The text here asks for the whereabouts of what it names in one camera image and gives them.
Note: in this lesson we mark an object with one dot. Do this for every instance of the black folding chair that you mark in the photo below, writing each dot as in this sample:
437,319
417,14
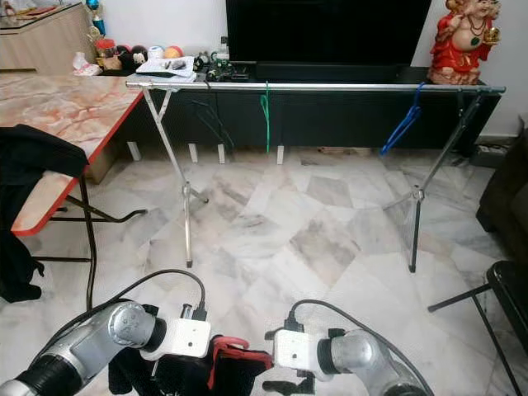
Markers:
513,280

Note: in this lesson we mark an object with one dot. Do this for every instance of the small clear bottle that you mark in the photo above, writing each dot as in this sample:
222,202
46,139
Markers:
223,48

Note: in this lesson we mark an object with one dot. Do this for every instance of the navy shirt white print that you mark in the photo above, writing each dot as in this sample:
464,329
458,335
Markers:
173,381

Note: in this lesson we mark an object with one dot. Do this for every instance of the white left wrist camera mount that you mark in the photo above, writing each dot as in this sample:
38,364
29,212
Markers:
183,337

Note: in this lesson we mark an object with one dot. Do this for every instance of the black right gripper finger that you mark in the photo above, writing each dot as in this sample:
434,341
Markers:
289,385
274,335

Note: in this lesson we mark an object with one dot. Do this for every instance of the black television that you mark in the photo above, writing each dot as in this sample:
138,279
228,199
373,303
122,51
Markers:
330,29

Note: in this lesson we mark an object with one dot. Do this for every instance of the orange ball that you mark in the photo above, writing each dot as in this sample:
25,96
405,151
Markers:
172,53

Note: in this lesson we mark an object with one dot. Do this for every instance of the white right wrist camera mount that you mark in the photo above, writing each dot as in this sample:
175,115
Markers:
297,352

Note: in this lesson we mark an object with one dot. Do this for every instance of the red laughing Buddha statue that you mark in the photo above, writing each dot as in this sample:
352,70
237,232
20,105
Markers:
460,49

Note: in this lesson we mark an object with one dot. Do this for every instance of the black electronic gadgets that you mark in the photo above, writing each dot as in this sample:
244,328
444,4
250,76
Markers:
224,73

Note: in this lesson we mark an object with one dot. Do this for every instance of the green plastic hanger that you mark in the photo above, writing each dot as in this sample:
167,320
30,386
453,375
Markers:
266,115

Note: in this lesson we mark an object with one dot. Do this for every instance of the black soundbar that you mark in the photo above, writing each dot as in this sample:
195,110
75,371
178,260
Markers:
330,73

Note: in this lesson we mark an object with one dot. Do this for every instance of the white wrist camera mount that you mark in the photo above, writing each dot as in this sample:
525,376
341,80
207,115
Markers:
297,352
183,337

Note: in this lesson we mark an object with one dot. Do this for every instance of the white tissue pack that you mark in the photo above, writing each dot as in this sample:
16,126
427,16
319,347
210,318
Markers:
85,68

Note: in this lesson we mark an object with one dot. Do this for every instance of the red lid jar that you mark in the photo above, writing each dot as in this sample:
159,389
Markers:
106,54

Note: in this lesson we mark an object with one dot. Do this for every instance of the white ball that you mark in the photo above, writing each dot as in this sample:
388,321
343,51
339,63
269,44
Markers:
155,53

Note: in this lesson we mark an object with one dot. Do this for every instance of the black shirt red stripe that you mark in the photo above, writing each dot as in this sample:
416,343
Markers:
33,177

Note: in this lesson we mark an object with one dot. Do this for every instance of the blue trophy figurine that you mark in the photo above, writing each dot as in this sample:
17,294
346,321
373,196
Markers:
96,23

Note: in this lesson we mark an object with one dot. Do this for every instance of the white paper stack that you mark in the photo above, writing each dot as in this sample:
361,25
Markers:
167,68

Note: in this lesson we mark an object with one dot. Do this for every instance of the dark sofa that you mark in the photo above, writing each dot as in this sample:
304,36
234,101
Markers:
503,198

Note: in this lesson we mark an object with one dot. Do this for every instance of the blue plastic hanger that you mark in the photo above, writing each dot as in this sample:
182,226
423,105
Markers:
403,124

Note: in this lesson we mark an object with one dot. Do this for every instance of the marble pattern folding table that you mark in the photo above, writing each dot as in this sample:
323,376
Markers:
66,103

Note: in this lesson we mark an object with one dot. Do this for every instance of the red plastic hanger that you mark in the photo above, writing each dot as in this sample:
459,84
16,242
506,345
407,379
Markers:
235,346

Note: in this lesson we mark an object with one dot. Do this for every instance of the black TV cabinet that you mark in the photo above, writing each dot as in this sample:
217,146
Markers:
330,120

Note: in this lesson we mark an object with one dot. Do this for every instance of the light wooden sideboard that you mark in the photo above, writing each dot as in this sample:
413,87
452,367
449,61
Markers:
41,43

